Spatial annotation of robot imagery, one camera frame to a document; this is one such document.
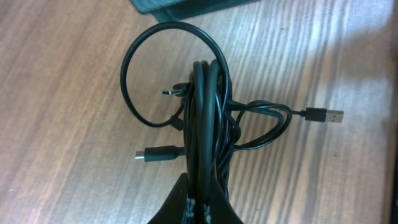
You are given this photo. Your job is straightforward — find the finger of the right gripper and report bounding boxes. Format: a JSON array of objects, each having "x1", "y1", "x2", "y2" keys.
[{"x1": 129, "y1": 0, "x2": 256, "y2": 22}]

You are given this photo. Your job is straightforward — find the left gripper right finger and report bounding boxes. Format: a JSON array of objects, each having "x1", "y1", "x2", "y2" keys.
[{"x1": 204, "y1": 180, "x2": 243, "y2": 224}]

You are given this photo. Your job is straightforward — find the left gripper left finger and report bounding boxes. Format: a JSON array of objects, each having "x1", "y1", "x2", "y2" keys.
[{"x1": 148, "y1": 173, "x2": 195, "y2": 224}]

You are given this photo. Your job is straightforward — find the thick black USB cable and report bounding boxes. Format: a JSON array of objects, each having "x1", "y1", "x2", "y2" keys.
[{"x1": 134, "y1": 59, "x2": 243, "y2": 200}]

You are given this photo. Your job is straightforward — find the thin black USB cable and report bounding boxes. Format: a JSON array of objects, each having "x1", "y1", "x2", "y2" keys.
[{"x1": 119, "y1": 21, "x2": 345, "y2": 200}]

